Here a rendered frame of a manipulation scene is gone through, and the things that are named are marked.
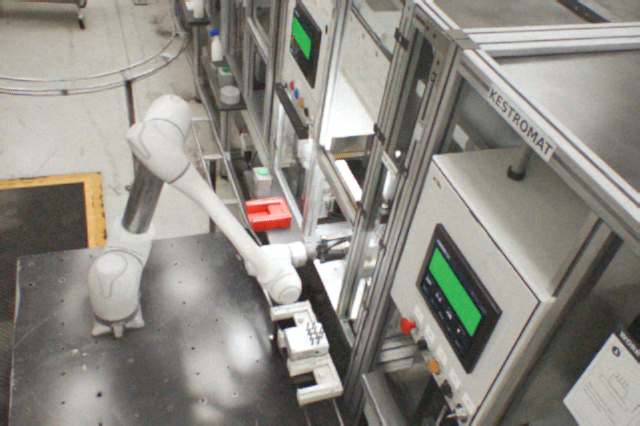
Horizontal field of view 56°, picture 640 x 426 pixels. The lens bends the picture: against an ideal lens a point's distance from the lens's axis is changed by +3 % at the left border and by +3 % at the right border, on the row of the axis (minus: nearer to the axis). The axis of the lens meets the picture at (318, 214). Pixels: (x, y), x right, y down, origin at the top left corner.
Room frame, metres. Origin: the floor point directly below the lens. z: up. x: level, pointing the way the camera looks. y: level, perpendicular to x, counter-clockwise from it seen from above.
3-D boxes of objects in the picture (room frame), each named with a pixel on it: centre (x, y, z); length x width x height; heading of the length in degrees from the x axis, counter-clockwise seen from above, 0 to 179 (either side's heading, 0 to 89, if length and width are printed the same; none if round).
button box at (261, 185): (1.91, 0.25, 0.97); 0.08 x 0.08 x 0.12; 25
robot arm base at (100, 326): (1.34, 0.67, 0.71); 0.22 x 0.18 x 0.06; 25
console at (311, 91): (1.95, 0.04, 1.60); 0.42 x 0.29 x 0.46; 25
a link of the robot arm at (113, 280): (1.37, 0.68, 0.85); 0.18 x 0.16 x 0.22; 5
